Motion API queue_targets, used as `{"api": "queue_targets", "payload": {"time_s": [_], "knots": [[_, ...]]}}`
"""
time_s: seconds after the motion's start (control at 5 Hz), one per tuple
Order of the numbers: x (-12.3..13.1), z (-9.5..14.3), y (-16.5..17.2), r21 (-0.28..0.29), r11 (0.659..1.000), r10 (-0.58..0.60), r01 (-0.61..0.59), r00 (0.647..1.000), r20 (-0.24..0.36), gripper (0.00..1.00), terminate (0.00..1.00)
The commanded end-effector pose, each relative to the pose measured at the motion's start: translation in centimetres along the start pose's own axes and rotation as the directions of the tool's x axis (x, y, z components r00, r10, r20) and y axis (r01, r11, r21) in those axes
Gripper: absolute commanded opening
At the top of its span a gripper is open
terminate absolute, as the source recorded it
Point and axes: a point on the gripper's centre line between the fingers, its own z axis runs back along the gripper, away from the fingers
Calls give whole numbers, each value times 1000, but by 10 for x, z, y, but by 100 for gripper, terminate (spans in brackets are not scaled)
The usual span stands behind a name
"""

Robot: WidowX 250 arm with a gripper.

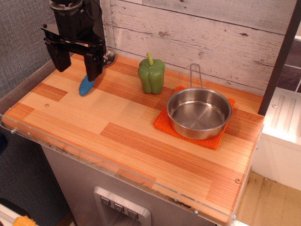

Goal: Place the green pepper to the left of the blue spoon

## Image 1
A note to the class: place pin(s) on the silver dispenser button panel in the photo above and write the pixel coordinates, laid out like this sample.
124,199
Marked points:
115,210

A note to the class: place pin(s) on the orange knitted cloth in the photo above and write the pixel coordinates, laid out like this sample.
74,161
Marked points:
162,123

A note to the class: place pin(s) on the green toy bell pepper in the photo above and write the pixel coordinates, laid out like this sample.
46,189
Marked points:
151,74

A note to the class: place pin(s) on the blue handled metal spoon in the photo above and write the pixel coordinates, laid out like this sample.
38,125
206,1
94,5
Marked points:
85,86

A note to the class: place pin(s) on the dark right frame post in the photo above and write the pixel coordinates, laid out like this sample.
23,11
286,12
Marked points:
281,59

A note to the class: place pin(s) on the clear acrylic edge guard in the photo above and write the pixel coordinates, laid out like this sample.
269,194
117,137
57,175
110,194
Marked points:
196,207

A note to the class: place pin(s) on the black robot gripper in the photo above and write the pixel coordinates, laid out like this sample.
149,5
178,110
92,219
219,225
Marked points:
67,35

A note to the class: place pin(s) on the yellow cloth object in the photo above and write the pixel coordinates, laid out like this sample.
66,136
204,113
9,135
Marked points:
24,221

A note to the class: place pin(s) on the stainless steel pan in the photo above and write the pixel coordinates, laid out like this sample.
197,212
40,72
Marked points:
198,113

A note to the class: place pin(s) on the white toy sink unit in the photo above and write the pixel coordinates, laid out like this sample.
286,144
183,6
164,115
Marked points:
278,152

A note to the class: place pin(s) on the grey toy fridge cabinet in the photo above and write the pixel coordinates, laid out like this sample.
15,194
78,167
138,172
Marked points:
77,181

